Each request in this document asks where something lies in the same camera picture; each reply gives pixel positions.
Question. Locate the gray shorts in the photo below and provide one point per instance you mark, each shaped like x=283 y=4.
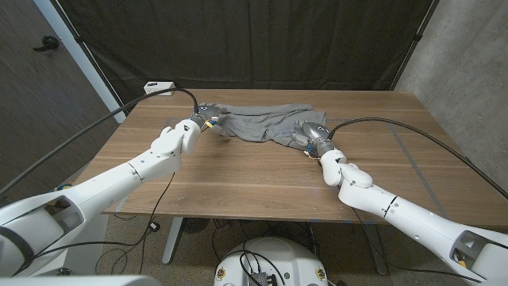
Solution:
x=262 y=123

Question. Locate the black power adapter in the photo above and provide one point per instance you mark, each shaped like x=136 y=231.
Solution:
x=154 y=226

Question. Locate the white floor platform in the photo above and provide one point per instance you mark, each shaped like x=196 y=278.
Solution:
x=81 y=258

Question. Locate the black backdrop curtain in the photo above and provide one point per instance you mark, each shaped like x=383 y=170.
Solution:
x=254 y=43

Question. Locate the black backdrop stand pole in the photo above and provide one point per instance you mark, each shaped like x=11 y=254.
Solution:
x=416 y=37
x=79 y=41

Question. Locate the dark wooden door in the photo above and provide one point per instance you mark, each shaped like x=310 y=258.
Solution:
x=31 y=99

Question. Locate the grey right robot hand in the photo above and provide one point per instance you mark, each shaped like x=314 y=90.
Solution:
x=315 y=135

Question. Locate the white table leg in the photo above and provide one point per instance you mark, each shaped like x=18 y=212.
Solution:
x=172 y=238

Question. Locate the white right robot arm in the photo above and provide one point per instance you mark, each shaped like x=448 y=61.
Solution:
x=397 y=214

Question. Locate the grey torso electronics box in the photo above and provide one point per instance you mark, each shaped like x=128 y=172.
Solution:
x=260 y=280

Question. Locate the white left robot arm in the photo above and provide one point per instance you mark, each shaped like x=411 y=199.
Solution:
x=119 y=178

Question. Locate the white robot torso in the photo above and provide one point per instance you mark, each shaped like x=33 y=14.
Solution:
x=285 y=258

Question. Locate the white door frame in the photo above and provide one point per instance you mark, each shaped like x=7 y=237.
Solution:
x=81 y=59

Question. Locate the white power strip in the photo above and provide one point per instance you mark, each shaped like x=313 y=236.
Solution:
x=156 y=85

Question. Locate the grey table leg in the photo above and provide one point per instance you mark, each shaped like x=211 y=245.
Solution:
x=375 y=248

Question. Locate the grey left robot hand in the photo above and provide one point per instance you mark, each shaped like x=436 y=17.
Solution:
x=210 y=116

